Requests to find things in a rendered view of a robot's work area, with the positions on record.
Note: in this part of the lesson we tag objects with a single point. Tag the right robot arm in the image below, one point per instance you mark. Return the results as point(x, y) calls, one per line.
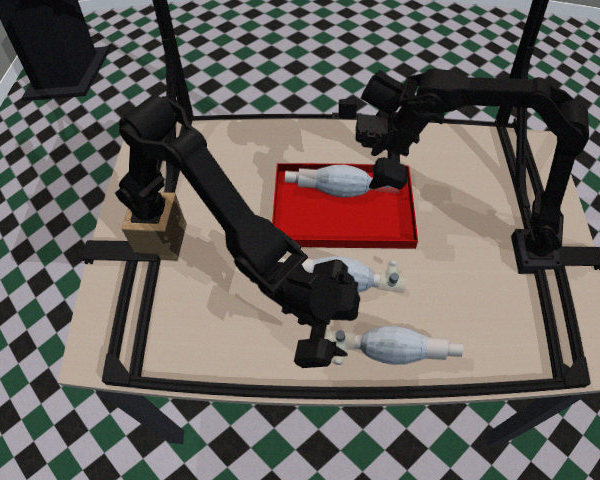
point(253, 241)

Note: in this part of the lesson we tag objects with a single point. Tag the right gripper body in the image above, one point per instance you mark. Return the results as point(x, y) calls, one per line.
point(316, 351)

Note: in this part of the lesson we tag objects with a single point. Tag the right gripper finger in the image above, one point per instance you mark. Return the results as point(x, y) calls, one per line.
point(338, 351)

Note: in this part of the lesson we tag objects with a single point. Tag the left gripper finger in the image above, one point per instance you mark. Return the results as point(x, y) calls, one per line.
point(376, 151)
point(375, 184)

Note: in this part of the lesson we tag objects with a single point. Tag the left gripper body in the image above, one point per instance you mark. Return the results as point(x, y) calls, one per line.
point(390, 172)

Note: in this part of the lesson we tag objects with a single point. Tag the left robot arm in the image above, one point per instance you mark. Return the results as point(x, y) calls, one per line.
point(445, 91)

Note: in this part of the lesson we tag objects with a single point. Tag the red tray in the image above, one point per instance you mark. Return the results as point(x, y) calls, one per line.
point(313, 218)

